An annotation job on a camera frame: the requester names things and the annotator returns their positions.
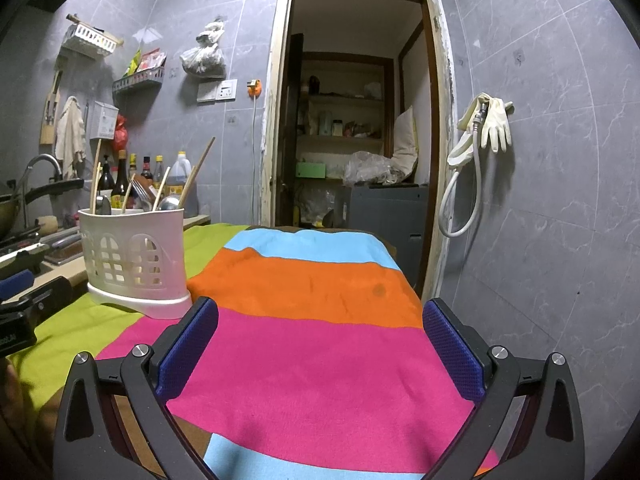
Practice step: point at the tan loofah scrubber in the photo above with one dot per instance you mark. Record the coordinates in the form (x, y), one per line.
(48, 222)

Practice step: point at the white wall basket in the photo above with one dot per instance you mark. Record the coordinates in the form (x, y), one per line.
(92, 39)

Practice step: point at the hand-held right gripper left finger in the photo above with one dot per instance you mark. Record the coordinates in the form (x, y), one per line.
(187, 350)

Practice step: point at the yellow cap oil jug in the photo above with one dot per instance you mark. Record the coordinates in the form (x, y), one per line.
(182, 175)

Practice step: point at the grey cabinet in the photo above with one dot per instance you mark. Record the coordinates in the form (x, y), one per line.
(390, 215)

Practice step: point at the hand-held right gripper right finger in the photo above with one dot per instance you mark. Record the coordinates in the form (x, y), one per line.
(452, 355)

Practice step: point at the yellow cap dark bottle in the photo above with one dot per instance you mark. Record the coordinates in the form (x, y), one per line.
(132, 162)

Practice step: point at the wooden shelf unit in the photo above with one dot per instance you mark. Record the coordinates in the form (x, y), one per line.
(345, 102)

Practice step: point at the red white packet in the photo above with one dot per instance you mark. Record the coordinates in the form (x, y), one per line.
(152, 59)

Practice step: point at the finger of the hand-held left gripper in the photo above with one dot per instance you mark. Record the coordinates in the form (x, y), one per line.
(15, 282)

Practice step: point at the dark pump bottle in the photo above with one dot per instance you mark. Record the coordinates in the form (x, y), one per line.
(106, 177)

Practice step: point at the wooden knife holder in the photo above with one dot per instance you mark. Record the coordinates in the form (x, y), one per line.
(50, 115)

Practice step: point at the light wooden chopstick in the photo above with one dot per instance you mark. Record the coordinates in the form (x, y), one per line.
(162, 187)
(99, 172)
(95, 182)

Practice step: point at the striped colourful cloth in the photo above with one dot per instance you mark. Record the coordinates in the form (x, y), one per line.
(310, 360)

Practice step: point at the dark sauce bottle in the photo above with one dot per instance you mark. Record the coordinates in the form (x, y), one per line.
(146, 166)

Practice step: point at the metal fork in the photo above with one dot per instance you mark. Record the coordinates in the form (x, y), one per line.
(142, 192)

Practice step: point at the white plastic utensil holder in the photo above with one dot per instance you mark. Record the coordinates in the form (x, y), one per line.
(135, 221)

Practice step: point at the white rubber glove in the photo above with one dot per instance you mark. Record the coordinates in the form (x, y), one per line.
(497, 125)
(465, 140)

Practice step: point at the worn white door frame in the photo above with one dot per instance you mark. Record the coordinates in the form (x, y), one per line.
(444, 85)

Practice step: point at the dark metal spoon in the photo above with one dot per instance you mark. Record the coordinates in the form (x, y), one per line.
(171, 203)

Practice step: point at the metal faucet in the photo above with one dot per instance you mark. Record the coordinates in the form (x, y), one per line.
(40, 160)

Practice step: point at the white pillow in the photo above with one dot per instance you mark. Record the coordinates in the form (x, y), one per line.
(406, 140)

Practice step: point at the yellow label soy bottle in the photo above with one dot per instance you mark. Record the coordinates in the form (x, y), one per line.
(120, 177)

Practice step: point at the green yellow packet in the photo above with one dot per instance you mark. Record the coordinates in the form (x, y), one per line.
(132, 62)

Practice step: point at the grey wall rack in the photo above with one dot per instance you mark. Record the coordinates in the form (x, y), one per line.
(137, 81)

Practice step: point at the yellow cap clear bottle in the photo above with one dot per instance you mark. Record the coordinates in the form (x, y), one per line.
(159, 166)

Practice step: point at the green box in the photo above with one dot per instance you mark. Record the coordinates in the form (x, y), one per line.
(310, 170)

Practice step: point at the hanging beige towel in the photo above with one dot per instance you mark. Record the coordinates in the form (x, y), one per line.
(70, 132)

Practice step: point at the shiny silver spoon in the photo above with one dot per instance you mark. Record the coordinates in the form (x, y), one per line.
(103, 205)

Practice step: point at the crumpled clear plastic bag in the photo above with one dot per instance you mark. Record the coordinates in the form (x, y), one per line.
(370, 167)

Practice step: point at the hanging clear plastic bag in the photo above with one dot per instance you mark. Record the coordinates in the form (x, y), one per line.
(202, 57)

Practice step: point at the white wall socket panel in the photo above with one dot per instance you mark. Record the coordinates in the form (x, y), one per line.
(217, 91)

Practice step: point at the red plastic bag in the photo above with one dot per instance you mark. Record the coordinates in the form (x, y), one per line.
(120, 132)

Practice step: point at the orange plug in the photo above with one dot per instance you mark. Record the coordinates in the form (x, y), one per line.
(255, 87)

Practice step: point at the white wall box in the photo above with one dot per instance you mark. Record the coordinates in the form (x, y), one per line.
(104, 120)

